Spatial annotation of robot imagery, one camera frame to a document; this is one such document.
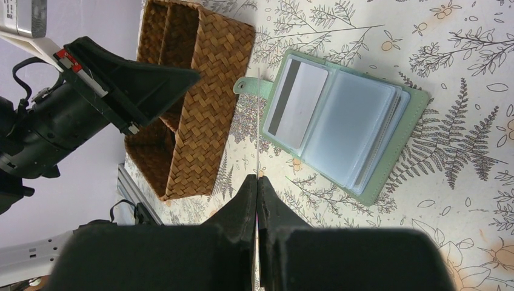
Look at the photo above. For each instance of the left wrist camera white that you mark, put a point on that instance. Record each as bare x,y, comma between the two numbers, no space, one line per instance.
24,24

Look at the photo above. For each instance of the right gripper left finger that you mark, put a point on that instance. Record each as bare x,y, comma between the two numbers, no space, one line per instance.
215,255

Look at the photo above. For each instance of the white card in holder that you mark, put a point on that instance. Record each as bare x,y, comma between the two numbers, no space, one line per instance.
294,102

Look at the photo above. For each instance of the woven brown basket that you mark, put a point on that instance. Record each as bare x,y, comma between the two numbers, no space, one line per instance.
179,154

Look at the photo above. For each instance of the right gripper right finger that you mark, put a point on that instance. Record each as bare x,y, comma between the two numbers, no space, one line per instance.
297,256

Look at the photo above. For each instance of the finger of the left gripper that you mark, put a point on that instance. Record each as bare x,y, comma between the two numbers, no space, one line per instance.
128,94

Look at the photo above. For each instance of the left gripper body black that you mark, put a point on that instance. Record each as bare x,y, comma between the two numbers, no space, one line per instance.
52,129

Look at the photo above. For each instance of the green card holder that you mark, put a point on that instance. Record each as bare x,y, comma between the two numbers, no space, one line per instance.
359,127

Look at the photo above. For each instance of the white card with stripe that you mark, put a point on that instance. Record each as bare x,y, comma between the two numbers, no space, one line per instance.
258,107

